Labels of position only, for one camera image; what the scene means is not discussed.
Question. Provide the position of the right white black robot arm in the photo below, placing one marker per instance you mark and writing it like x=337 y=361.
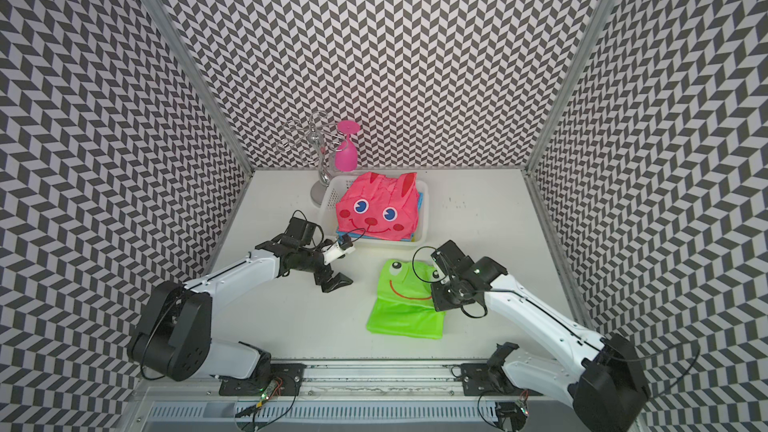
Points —
x=601 y=379

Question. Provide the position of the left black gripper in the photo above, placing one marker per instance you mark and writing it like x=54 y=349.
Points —
x=334 y=282

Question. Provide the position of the blue raincoat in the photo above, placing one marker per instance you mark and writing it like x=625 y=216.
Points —
x=418 y=235

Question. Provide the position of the green frog raincoat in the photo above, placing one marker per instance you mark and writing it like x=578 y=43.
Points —
x=404 y=304

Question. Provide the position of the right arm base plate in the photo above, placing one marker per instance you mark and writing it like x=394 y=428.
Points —
x=477 y=379

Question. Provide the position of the pink silicone wine glass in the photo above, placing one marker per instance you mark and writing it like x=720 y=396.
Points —
x=346 y=154

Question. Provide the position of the white plastic basket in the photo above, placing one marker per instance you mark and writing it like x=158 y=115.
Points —
x=337 y=188

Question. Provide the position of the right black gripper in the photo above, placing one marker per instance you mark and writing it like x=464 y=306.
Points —
x=440 y=302

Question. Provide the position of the chrome glass holder stand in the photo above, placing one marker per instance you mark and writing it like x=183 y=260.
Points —
x=318 y=133

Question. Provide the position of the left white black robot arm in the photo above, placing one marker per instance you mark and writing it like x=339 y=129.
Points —
x=174 y=335

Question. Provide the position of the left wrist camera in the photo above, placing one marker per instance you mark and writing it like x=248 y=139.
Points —
x=338 y=249

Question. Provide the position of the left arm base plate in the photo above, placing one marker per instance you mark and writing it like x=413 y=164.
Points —
x=289 y=377

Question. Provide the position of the pink bunny raincoat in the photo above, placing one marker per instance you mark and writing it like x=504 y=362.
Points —
x=386 y=207

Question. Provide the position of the aluminium front rail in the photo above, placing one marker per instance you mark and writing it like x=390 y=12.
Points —
x=388 y=378

